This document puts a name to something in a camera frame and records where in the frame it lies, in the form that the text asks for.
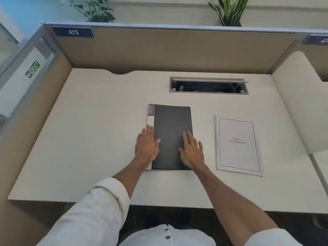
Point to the person's right hand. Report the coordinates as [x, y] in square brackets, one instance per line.
[193, 156]

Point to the person's left hand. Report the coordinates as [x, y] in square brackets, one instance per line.
[146, 148]

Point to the black folder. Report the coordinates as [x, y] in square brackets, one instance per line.
[169, 120]

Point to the white printed paper stack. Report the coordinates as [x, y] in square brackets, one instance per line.
[238, 156]

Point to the person's left forearm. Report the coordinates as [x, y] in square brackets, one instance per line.
[128, 176]

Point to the person's right forearm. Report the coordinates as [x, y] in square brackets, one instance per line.
[225, 202]

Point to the white buttoned shirt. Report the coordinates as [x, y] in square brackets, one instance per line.
[89, 222]

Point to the beige back partition panel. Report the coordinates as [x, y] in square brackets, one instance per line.
[166, 48]

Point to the beige side partition panel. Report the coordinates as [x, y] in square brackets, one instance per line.
[38, 112]

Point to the white rounded desk divider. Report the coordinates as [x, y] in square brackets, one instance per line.
[294, 99]

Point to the white neighbouring desk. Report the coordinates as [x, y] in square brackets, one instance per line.
[321, 171]

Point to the blue number sign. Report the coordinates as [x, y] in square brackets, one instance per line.
[73, 32]
[317, 40]

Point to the green exit sign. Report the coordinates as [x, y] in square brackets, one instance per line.
[32, 69]

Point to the broad leaf potted plant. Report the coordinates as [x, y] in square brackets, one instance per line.
[98, 15]

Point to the grey chair base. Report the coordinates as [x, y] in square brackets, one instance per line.
[319, 222]

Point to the snake plant in pot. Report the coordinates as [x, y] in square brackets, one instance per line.
[230, 12]

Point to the beige neighbouring partition panel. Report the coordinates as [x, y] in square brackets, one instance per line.
[315, 58]

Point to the grey framed glass partition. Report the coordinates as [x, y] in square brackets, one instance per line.
[23, 52]

